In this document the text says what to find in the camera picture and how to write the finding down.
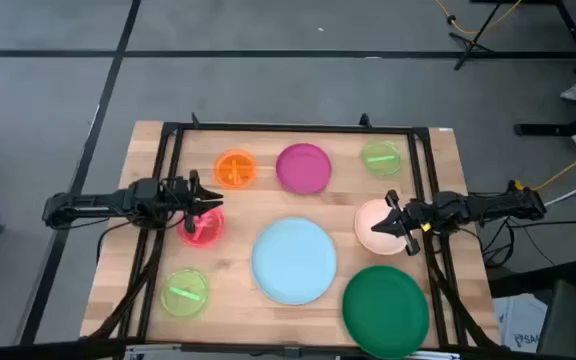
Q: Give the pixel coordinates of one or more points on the black tripod stand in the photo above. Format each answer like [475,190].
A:
[469,44]

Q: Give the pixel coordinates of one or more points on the black metal table frame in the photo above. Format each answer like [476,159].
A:
[293,128]

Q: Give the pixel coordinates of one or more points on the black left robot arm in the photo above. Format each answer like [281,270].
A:
[93,202]

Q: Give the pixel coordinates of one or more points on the green transparent small plate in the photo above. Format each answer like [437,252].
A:
[381,158]

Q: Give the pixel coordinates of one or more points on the green cup bottom left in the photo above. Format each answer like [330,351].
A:
[184,293]

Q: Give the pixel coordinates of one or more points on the white printed bag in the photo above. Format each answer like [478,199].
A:
[518,320]

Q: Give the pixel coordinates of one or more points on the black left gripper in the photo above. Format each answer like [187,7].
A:
[178,195]

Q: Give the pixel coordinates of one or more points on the light blue large plate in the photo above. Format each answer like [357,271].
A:
[294,261]

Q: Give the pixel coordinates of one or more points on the red transparent small plate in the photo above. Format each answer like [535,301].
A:
[209,230]

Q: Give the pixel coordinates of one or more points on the magenta plastic plate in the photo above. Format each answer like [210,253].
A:
[303,168]

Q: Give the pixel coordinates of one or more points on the dark green large plate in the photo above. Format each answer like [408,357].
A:
[385,312]

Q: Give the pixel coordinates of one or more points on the dark grey bin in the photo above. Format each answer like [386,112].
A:
[563,320]

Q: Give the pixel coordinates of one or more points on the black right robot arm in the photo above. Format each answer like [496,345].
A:
[488,205]

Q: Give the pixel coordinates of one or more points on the peach plastic plate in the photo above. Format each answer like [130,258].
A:
[368,237]

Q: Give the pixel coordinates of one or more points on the orange transparent small plate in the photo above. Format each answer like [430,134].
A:
[235,169]

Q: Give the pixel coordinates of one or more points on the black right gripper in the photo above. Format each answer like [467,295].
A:
[415,216]

